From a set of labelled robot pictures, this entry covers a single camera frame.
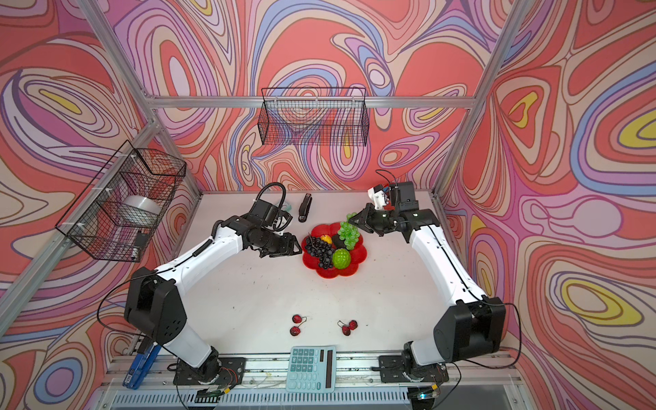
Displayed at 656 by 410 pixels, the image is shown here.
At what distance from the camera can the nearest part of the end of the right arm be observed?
Result: 0.56 m

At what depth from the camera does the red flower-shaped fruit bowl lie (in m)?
0.92

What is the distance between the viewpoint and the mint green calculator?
2.32 ft
